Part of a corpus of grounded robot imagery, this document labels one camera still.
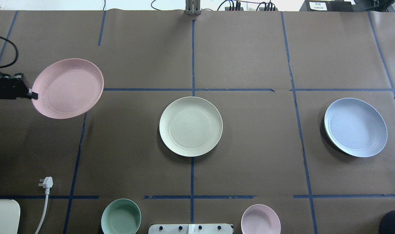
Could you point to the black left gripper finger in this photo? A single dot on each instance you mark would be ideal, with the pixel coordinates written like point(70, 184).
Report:
point(32, 95)

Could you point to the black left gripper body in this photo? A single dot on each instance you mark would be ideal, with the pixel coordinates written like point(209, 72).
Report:
point(5, 88)

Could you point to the pink plate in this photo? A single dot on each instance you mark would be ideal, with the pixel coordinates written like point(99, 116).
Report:
point(68, 88)

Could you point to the green bowl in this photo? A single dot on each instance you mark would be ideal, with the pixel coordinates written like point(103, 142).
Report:
point(121, 216)

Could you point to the cream plate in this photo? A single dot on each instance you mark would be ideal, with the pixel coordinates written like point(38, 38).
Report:
point(191, 126)

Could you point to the pink bowl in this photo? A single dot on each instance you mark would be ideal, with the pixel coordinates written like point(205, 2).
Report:
point(260, 219)

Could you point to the black box with label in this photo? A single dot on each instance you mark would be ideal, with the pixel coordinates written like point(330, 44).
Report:
point(326, 5)

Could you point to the blue plate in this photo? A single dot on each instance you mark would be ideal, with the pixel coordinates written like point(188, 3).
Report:
point(355, 127)

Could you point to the dark blue saucepan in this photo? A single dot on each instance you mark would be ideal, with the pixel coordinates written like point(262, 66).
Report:
point(387, 223)

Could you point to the aluminium frame post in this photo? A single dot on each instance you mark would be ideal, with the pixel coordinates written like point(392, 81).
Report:
point(192, 7)

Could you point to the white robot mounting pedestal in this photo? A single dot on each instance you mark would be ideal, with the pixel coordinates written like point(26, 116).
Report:
point(221, 228)

